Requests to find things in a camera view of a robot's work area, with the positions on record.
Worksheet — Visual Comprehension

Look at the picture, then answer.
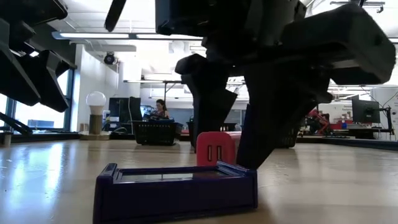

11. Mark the black computer monitor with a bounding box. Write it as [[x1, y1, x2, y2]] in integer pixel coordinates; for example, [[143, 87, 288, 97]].
[[351, 98, 381, 124], [108, 96, 143, 123]]

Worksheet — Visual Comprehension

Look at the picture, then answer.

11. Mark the overhead rig light bar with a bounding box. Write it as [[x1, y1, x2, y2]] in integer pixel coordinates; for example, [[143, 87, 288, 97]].
[[52, 30, 205, 41]]

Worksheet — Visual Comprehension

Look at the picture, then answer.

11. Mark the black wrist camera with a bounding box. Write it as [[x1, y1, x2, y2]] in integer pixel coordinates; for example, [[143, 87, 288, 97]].
[[154, 0, 251, 37], [0, 0, 69, 27]]

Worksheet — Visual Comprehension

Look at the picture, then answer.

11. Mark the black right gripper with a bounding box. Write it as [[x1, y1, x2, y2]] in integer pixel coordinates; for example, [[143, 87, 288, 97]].
[[204, 2, 398, 171]]

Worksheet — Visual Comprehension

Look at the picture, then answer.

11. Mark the black slanted strut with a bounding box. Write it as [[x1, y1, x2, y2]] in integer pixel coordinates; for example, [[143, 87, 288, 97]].
[[0, 111, 34, 135]]

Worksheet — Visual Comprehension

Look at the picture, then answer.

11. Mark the red machine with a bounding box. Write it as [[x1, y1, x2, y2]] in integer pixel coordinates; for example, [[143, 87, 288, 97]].
[[306, 108, 332, 135]]

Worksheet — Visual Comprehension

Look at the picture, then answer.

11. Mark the black table edge frame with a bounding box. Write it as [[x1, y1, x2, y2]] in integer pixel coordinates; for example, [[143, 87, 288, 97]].
[[0, 131, 398, 152]]

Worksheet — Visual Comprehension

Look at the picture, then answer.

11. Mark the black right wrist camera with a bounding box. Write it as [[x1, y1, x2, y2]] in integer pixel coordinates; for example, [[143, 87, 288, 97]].
[[154, 0, 251, 37]]

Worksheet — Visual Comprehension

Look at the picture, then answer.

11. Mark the globe bulb lamp wooden base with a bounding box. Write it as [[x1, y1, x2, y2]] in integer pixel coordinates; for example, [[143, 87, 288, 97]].
[[86, 91, 111, 141]]

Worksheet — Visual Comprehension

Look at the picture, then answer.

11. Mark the large window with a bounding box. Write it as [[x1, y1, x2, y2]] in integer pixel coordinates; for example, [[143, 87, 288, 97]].
[[0, 68, 75, 132]]

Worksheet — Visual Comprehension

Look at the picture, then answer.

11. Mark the person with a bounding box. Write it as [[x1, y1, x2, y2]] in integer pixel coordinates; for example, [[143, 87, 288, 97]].
[[152, 98, 171, 121]]

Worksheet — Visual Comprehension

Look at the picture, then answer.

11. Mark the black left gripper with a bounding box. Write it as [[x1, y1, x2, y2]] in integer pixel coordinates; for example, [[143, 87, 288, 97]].
[[0, 17, 72, 113]]

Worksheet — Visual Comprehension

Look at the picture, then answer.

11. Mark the black ceiling camera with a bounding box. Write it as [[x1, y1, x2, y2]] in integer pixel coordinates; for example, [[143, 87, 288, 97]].
[[103, 52, 118, 65]]

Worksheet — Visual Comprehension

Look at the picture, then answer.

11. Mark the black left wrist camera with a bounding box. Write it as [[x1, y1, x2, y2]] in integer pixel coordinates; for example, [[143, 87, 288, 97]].
[[0, 0, 69, 27]]

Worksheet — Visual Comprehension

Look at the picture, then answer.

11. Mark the pink USB charger cube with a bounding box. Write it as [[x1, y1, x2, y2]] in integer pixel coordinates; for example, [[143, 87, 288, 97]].
[[196, 131, 243, 167]]

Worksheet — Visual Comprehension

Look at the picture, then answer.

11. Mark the navy box with clear window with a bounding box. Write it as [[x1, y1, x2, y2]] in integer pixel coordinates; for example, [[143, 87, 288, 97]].
[[92, 161, 259, 223]]

